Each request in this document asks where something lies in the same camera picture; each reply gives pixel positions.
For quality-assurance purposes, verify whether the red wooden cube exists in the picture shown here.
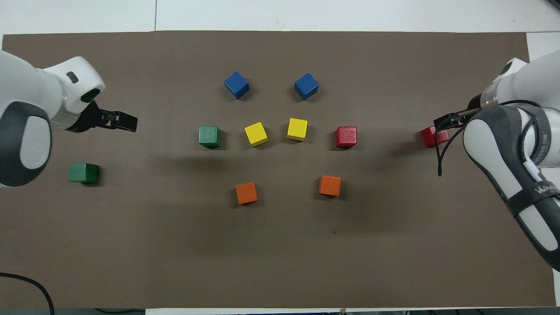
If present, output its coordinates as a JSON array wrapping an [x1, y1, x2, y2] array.
[[421, 126, 450, 147], [335, 126, 357, 149]]

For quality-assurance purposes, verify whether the blue wooden cube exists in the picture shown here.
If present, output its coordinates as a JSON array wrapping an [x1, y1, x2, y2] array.
[[224, 71, 250, 100], [294, 73, 319, 101]]

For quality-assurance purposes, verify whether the black cable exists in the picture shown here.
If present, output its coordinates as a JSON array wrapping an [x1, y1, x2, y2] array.
[[94, 308, 146, 315], [0, 272, 56, 315], [435, 100, 544, 178]]

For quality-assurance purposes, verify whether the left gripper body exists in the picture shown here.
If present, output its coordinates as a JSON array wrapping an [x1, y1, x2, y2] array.
[[69, 100, 111, 133]]

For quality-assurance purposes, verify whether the yellow wooden cube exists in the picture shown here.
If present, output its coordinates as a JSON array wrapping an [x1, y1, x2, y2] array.
[[244, 122, 269, 147], [287, 118, 308, 142]]

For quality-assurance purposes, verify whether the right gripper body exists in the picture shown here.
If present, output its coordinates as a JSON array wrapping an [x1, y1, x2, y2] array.
[[455, 94, 483, 122]]

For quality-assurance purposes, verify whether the orange wooden cube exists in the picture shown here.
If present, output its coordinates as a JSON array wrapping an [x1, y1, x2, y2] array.
[[319, 175, 342, 196], [235, 182, 258, 205]]

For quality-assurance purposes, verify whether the green wooden cube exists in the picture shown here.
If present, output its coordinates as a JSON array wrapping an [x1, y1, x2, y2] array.
[[69, 163, 99, 184], [199, 126, 221, 148]]

